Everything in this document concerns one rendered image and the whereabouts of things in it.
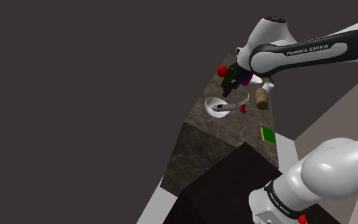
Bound purple object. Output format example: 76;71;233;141
240;73;254;87

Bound dark green bottle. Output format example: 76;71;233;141
220;62;238;90

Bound red apple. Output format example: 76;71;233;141
216;66;230;78

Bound white cup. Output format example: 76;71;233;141
261;81;275;94

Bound grey remote control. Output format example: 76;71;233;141
212;99;249;113

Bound brown cork cylinder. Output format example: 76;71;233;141
255;87;270;111

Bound white bowl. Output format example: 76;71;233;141
204;96;231;119

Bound green and yellow sponge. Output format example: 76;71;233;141
260;125;276;146

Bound dark robot stand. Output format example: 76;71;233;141
162;141;341;224

